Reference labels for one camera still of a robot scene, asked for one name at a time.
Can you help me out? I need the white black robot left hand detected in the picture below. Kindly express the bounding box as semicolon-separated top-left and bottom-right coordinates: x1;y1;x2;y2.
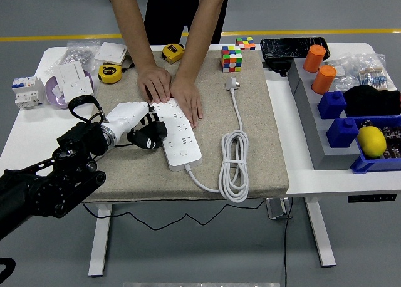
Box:
106;101;161;150

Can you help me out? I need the person's left hand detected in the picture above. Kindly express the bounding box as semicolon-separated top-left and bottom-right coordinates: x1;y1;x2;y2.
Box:
170;78;204;128

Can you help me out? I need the person's right hand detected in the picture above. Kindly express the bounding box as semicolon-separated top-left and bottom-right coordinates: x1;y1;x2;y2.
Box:
137;64;172;105

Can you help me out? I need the black plug adapter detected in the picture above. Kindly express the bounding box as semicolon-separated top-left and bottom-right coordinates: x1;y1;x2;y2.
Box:
144;119;169;143

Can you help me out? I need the white power strip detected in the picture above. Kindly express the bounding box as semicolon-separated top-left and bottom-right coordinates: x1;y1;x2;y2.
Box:
150;98;202;171

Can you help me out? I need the dark circuit board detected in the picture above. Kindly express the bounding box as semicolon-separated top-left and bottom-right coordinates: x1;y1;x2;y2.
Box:
360;119;401;161

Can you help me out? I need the grey-brown mat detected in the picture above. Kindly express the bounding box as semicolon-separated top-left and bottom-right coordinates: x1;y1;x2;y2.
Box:
81;50;289;203

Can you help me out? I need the boxy yellow tape measure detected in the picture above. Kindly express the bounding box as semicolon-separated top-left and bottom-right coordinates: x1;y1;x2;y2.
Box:
161;43;185;64

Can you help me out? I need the round yellow tape measure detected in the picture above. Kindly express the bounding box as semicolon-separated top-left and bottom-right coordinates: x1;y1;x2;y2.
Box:
98;60;136;85

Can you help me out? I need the white socket panel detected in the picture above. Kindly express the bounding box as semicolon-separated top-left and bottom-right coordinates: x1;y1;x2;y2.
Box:
62;78;95;102

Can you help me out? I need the large colourful puzzle cube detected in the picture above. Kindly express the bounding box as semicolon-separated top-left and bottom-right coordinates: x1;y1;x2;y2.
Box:
221;45;244;73

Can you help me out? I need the person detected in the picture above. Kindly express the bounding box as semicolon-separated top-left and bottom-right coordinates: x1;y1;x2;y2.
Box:
143;0;234;46

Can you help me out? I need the small colourful puzzle cube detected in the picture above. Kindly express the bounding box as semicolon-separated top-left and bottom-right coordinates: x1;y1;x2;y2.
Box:
235;36;257;51

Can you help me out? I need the purple bowl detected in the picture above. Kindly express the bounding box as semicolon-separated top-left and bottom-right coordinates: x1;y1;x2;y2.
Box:
45;70;95;110

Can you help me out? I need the clear bag of screws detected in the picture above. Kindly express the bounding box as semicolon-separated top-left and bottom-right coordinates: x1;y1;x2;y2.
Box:
44;39;102;75

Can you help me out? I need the white circuit breaker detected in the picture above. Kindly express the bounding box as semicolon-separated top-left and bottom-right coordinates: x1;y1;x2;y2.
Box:
11;75;46;111

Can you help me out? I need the black plastic tray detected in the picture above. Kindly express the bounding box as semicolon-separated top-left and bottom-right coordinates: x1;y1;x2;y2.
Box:
259;36;332;62

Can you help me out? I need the white table leg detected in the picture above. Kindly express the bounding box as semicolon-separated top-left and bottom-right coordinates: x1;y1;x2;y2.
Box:
302;196;338;268
87;202;113;277

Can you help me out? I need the grey stepped stand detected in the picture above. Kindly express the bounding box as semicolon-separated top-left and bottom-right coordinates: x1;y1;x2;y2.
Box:
287;57;361;171

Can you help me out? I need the orange cylinder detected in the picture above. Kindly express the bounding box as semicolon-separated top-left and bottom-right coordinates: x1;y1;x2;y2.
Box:
311;65;338;95
303;44;327;73

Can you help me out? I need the grey box under table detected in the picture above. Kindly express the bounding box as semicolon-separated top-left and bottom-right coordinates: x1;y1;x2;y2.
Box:
265;197;294;221

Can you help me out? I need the blue block with knob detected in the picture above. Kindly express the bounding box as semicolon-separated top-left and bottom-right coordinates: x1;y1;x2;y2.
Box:
325;117;360;149
318;90;348;120

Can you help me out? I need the clear bag of small parts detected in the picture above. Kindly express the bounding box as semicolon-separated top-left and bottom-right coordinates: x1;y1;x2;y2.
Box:
327;58;361;92

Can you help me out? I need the black cloth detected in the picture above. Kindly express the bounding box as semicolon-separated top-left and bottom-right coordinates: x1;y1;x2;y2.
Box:
343;85;401;118

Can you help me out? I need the clear bag of resistors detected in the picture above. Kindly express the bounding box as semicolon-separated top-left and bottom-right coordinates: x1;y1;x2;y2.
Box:
353;53;389;92

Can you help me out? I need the yellow lemon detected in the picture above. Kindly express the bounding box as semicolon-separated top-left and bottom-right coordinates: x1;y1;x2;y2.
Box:
357;126;388;159

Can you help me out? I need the blue plastic bin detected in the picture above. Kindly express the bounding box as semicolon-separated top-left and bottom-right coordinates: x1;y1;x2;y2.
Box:
350;115;401;175

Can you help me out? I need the black desk control panel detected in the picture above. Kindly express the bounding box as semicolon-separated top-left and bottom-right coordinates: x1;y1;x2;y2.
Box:
346;192;398;204

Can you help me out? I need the white power strip cord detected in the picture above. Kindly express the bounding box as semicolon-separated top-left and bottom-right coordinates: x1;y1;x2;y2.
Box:
184;76;251;204

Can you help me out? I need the large white switch panel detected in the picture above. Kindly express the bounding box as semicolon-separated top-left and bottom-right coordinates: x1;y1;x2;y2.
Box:
93;41;128;65

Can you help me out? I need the white two-rocker switch panel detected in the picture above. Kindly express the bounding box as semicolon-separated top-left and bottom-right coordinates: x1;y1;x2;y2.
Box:
57;60;87;92

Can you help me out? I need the thin black adapter cord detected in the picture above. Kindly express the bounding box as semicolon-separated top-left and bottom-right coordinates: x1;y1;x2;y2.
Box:
81;142;267;231

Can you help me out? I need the black hanging cable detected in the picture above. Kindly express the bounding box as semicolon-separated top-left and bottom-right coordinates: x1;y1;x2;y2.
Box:
283;198;294;287

